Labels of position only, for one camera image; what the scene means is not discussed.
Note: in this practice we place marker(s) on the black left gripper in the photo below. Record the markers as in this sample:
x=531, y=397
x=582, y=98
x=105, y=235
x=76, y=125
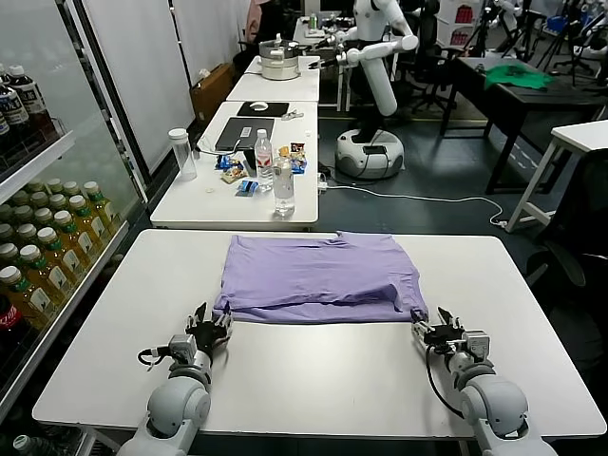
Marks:
x=209, y=335

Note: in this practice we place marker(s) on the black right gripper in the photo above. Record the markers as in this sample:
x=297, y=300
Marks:
x=444, y=338

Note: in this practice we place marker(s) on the purple t-shirt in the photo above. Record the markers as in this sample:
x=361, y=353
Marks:
x=313, y=271

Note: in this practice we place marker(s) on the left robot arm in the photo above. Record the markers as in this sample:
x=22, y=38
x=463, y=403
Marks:
x=178, y=404

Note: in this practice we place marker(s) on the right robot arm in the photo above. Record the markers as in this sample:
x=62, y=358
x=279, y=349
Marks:
x=494, y=404

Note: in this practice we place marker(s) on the long white side table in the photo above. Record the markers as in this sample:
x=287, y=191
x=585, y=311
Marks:
x=190, y=209

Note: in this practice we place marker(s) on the blue snack packet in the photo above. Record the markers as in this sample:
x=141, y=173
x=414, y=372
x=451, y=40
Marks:
x=224, y=161
x=246, y=187
x=299, y=165

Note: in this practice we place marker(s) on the tall clear plastic bottle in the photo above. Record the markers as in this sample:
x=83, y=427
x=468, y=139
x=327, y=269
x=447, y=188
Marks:
x=283, y=190

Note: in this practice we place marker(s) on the grey cabinet shelf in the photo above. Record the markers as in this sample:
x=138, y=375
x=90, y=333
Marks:
x=62, y=313

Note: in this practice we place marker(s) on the yellow tea bottle white cap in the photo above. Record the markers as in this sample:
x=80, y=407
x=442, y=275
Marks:
x=62, y=259
x=56, y=200
x=21, y=213
x=5, y=250
x=53, y=184
x=37, y=199
x=45, y=278
x=4, y=231
x=76, y=240
x=102, y=209
x=42, y=214
x=90, y=223
x=24, y=299
x=70, y=187
x=26, y=231

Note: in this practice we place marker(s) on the small black stand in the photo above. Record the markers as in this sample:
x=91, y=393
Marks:
x=248, y=159

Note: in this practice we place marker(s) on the clear tumbler white lid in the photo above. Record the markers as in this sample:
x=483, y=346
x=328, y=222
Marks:
x=183, y=157

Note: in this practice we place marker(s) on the water bottle red label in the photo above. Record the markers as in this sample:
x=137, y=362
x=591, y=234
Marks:
x=263, y=161

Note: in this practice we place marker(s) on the white power strip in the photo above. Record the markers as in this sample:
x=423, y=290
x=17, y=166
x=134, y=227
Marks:
x=322, y=183

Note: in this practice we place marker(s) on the small yellow snack packet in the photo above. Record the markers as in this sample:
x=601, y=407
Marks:
x=283, y=151

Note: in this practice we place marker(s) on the dark grey laptop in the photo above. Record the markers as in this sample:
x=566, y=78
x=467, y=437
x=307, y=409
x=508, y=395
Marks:
x=237, y=126

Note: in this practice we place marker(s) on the black mesh office chair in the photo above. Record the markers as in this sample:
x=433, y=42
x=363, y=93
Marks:
x=584, y=199

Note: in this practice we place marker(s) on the cola bottle red label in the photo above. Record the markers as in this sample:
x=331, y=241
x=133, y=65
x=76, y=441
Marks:
x=9, y=323

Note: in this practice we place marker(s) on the white computer mouse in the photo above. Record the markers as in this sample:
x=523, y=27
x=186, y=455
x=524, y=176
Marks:
x=258, y=106

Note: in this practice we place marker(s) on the grey clip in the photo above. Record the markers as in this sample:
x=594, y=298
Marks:
x=292, y=114

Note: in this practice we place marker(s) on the black mouse pad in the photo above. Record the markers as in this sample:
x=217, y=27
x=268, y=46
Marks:
x=275, y=108

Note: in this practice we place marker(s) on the brown cardboard box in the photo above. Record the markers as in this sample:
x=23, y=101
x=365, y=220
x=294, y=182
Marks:
x=211, y=95

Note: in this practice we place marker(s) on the bottle with green cap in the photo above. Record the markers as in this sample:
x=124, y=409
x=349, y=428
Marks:
x=21, y=444

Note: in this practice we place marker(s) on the short white side table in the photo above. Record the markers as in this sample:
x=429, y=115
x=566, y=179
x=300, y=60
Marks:
x=271, y=90

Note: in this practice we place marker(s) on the white table with legs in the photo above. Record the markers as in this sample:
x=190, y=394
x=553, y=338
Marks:
x=575, y=135

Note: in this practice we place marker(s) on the white cabinet shelf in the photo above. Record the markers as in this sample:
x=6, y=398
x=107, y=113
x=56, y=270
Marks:
x=28, y=166

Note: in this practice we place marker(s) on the white wheeled humanoid robot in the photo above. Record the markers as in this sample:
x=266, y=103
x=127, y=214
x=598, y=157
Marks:
x=375, y=81

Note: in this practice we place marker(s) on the white partition panel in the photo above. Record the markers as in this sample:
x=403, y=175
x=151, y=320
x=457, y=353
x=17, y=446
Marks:
x=209, y=33
x=138, y=71

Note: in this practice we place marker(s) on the black table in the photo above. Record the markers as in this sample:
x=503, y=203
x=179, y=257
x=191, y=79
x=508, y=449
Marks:
x=560, y=97

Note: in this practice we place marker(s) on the green cloth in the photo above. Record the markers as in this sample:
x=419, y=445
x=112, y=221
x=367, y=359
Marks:
x=515, y=77

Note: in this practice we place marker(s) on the silver cooking pot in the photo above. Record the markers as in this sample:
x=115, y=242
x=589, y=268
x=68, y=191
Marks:
x=279, y=62

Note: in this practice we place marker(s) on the dark tea bottle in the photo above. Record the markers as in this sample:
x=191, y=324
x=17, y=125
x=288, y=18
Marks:
x=9, y=111
x=31, y=102
x=4, y=76

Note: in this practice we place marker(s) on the black high-back office chair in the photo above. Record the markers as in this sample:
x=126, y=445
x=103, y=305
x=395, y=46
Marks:
x=429, y=24

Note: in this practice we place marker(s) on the person in pink top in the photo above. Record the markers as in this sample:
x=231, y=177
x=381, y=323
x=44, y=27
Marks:
x=254, y=19

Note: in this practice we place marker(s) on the small green bottle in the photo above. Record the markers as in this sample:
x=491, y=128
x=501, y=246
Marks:
x=313, y=21

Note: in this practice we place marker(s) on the blue plastic crate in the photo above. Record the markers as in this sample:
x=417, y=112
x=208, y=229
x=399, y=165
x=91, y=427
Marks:
x=556, y=24

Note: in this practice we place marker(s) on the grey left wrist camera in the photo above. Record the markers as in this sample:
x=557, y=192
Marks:
x=183, y=347

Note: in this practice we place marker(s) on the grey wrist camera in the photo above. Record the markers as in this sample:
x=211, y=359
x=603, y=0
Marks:
x=183, y=347
x=475, y=344

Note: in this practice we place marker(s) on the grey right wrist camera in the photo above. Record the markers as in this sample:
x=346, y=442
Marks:
x=475, y=344

